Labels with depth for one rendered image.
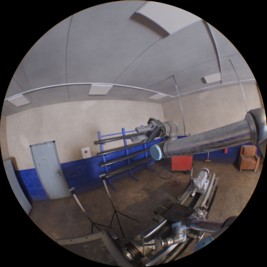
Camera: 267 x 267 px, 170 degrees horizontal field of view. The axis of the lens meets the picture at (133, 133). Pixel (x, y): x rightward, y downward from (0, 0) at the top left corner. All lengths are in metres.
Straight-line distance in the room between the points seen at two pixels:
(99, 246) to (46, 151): 3.14
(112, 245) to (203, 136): 0.90
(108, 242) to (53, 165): 3.07
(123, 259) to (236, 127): 0.92
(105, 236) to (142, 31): 2.20
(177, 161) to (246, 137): 3.58
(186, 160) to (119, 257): 3.57
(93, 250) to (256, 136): 1.06
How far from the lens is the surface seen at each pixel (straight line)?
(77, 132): 3.29
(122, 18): 1.35
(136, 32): 1.47
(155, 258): 1.29
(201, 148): 0.39
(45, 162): 3.62
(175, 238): 0.92
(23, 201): 4.16
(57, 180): 3.73
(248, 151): 4.70
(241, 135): 0.38
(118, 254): 0.83
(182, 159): 3.77
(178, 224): 0.91
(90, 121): 3.35
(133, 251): 0.99
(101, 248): 0.88
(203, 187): 1.80
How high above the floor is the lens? 2.13
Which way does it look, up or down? 3 degrees down
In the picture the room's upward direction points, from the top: 8 degrees counter-clockwise
